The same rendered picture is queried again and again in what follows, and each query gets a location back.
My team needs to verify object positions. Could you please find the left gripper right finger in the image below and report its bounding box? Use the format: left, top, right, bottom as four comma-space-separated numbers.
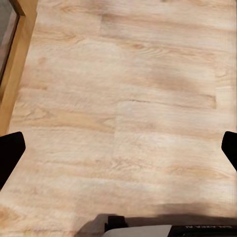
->
221, 131, 237, 171

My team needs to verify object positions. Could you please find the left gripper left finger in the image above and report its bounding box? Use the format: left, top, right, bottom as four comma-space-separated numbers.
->
0, 131, 26, 191

